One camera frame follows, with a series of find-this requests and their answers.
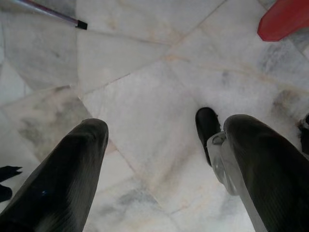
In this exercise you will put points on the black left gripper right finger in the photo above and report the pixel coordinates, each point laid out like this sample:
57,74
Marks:
272,174

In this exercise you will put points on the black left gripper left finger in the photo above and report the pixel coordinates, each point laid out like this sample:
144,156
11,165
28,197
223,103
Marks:
60,181

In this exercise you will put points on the black robot left foot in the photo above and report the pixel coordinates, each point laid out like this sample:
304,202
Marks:
207,125

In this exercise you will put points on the red plastic stool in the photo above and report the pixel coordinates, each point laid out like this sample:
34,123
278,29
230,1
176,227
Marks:
280,21

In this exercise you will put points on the silver metal clothes rack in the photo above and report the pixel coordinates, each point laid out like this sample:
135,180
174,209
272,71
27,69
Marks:
60,16

